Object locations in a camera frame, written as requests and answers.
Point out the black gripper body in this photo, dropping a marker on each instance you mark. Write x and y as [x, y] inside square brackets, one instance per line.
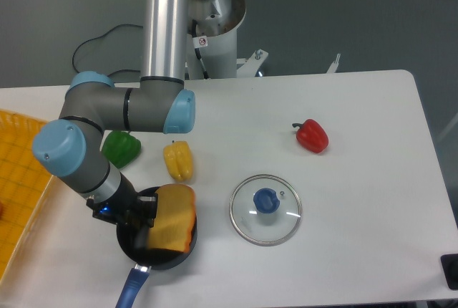
[121, 207]

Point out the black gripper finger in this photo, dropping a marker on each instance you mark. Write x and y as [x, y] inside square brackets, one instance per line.
[141, 238]
[148, 208]

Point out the orange bread slice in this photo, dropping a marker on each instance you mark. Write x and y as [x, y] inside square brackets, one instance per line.
[175, 219]

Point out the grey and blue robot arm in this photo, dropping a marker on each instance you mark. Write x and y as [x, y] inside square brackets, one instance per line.
[69, 147]

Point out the yellow bell pepper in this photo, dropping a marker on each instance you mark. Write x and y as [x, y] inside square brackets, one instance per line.
[178, 159]

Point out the green bell pepper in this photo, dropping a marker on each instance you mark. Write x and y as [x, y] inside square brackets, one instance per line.
[121, 148]

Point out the yellow woven basket tray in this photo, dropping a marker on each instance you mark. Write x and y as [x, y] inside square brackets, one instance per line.
[24, 183]

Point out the glass lid with blue knob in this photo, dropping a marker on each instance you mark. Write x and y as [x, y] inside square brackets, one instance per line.
[265, 210]

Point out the red bell pepper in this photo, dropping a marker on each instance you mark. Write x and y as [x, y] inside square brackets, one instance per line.
[311, 136]

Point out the black device at table corner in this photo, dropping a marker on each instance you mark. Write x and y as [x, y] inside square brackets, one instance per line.
[450, 268]

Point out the dark pot with blue handle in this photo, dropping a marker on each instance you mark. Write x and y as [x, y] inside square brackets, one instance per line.
[146, 260]

